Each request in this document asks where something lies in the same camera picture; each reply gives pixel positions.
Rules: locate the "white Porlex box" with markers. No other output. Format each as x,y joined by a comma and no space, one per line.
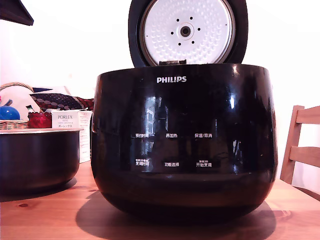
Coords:
75,130

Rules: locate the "woven wicker basket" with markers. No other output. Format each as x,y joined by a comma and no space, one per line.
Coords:
12,123

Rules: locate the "black rice cooker lid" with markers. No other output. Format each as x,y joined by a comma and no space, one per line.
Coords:
187,30

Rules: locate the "red patterned cloth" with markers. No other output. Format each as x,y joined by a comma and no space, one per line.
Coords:
86,103

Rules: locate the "dark wall shelf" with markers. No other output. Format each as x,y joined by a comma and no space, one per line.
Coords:
15,11

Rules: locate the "blue round ball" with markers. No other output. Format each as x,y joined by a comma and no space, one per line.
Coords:
9,113

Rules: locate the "wooden chair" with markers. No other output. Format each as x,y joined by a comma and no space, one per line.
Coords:
300,147

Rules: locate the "dark metallic inner pot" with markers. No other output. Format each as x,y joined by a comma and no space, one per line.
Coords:
37,157

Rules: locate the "dotted dark patterned cushion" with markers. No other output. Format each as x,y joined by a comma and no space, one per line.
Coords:
57,100

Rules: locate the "black Philips rice cooker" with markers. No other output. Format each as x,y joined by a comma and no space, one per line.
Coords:
185,150

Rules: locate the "red glass jar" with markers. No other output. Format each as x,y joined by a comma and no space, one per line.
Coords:
38,120

